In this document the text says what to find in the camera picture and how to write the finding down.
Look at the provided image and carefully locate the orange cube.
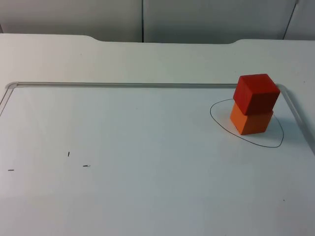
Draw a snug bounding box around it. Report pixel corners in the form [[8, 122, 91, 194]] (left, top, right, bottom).
[[229, 101, 274, 136]]

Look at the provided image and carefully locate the red cube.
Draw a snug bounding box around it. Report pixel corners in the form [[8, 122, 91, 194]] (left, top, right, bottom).
[[232, 73, 281, 116]]

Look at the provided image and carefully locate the grey-framed whiteboard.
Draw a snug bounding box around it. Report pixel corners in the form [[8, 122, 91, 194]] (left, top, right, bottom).
[[0, 81, 315, 236]]

